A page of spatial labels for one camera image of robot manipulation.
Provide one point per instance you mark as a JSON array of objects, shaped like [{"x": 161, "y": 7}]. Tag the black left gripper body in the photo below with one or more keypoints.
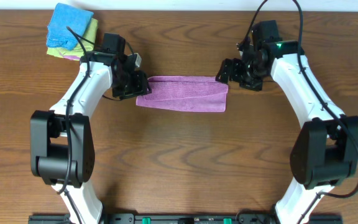
[{"x": 130, "y": 85}]

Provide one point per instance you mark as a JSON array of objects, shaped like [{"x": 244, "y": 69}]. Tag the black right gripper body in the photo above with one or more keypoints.
[{"x": 247, "y": 74}]

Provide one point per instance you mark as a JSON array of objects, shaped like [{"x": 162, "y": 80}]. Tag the purple microfiber cloth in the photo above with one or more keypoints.
[{"x": 184, "y": 93}]

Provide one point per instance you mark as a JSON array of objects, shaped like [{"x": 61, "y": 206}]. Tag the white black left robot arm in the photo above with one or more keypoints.
[{"x": 61, "y": 142}]

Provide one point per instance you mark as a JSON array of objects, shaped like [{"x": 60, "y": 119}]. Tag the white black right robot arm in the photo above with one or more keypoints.
[{"x": 326, "y": 150}]

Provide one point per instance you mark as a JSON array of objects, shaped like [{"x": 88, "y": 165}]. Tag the green folded cloth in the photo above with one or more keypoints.
[{"x": 88, "y": 42}]

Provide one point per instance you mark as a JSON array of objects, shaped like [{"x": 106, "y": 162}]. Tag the pink folded cloth in stack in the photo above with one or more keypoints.
[{"x": 72, "y": 57}]

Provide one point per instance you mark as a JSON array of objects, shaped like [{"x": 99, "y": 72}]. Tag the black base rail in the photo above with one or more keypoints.
[{"x": 128, "y": 218}]

